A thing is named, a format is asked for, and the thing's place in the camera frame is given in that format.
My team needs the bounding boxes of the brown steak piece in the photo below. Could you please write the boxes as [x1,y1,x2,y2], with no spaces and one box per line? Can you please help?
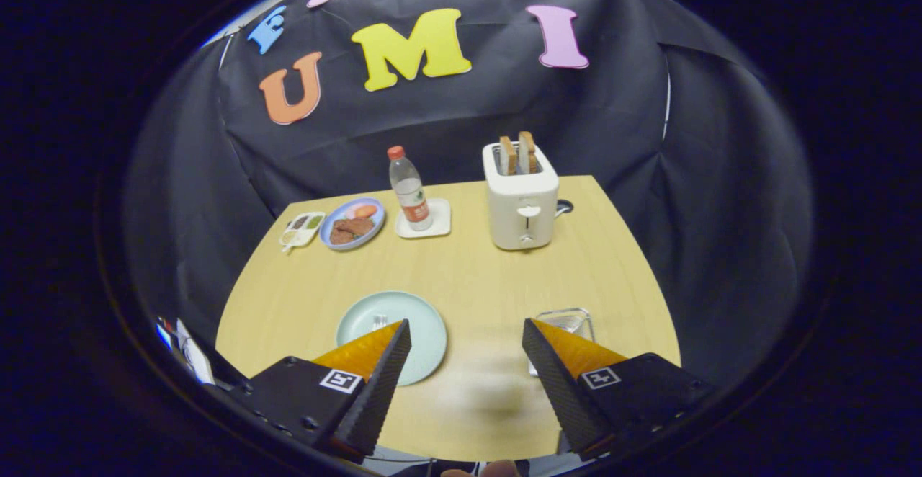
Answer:
[330,218,375,246]

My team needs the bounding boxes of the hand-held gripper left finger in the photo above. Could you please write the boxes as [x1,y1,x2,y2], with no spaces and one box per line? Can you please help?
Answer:
[230,318,413,463]

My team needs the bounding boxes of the pale green plate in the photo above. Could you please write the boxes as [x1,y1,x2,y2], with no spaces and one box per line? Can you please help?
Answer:
[336,290,448,386]

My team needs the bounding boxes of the white divided sauce dish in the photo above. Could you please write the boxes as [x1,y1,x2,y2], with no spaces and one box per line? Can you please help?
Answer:
[279,211,326,254]

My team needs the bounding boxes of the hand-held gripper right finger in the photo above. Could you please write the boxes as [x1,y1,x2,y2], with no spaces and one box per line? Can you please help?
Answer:
[522,318,717,460]

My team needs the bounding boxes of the white square coaster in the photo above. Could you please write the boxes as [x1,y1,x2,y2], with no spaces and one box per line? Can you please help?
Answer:
[395,198,452,239]

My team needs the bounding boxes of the clear square glass dish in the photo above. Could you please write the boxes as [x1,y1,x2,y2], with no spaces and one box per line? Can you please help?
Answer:
[529,308,595,377]

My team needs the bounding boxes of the white toaster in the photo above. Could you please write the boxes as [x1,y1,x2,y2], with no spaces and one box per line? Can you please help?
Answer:
[482,140,560,251]

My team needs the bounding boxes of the clear red-capped water bottle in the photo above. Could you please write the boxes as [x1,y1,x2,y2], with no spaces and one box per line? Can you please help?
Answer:
[387,146,434,232]

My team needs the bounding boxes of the blue plate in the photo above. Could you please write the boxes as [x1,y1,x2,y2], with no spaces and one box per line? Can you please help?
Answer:
[319,197,386,251]

